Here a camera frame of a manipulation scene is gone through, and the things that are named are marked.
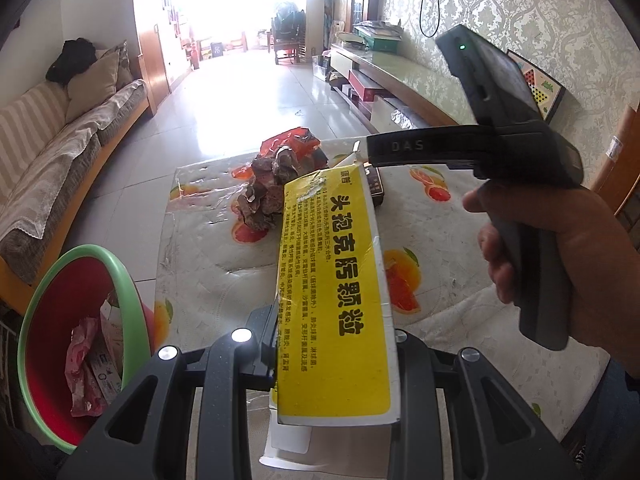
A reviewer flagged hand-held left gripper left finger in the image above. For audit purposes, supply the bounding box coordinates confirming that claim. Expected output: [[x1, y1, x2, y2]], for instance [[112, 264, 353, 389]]
[[57, 304, 281, 480]]

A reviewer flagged person's blue denim clothing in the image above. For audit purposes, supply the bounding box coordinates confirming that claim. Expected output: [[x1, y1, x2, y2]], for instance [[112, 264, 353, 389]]
[[565, 357, 640, 480]]

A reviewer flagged wooden chair with bag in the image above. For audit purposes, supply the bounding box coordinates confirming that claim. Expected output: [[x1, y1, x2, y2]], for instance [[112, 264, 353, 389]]
[[270, 2, 309, 67]]

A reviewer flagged black television cable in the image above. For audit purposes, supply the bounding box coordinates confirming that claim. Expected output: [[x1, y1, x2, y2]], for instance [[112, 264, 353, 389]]
[[419, 0, 442, 39]]

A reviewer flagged wooden sofa with striped cover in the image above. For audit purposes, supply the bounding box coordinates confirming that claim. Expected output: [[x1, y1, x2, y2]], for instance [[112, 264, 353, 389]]
[[0, 42, 153, 311]]

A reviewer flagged long television cabinet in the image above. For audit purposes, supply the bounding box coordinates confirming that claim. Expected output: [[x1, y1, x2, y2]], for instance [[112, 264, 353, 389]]
[[315, 42, 483, 137]]

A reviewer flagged beige pillow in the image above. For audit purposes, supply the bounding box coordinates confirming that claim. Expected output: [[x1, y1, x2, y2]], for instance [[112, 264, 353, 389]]
[[65, 50, 122, 123]]

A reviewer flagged yellow medicine box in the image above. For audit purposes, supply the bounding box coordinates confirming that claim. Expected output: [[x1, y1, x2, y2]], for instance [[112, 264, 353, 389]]
[[257, 162, 403, 468]]

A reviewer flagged orange plastic bag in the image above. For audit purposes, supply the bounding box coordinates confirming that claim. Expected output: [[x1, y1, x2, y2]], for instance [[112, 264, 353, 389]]
[[259, 126, 327, 172]]

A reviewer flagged stack of books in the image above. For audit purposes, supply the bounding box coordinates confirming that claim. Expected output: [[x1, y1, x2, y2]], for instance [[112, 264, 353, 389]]
[[351, 20, 404, 54]]

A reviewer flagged beige paper packet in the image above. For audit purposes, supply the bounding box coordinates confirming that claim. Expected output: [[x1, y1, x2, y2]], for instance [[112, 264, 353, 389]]
[[99, 299, 127, 361]]

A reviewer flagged fruit print tablecloth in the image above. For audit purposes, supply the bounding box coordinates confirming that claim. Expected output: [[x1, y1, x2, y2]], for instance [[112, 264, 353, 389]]
[[154, 135, 616, 480]]

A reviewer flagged colourful checkers board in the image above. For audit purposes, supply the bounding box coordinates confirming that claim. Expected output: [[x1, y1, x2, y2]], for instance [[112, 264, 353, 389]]
[[506, 49, 567, 124]]

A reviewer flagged pink plastic bag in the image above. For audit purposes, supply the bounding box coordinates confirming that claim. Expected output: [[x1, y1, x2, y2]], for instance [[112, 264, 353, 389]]
[[64, 316, 110, 418]]

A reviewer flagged black bag on sofa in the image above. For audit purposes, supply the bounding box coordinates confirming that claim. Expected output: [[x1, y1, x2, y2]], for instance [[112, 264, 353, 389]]
[[46, 38, 97, 84]]

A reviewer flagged red basin with green rim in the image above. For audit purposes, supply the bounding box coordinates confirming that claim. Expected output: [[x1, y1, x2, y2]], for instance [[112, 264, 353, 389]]
[[17, 245, 153, 453]]

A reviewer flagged person's right hand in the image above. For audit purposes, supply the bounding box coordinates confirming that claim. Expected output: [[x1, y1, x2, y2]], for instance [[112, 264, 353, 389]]
[[462, 186, 640, 361]]

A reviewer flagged brown patterned pillow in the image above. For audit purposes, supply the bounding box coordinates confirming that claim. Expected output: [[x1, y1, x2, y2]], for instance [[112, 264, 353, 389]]
[[111, 41, 134, 92]]

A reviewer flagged red flat box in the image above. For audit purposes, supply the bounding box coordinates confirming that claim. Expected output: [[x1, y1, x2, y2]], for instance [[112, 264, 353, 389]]
[[346, 70, 389, 104]]

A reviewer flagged small dark box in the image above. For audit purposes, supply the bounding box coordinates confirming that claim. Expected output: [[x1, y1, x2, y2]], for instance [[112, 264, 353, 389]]
[[362, 165, 387, 207]]

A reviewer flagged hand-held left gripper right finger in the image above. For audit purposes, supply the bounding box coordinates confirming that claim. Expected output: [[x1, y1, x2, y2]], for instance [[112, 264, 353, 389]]
[[387, 329, 583, 480]]

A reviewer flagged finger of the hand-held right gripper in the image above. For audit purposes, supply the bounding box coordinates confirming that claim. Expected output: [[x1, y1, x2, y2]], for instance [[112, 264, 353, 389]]
[[366, 127, 501, 168]]

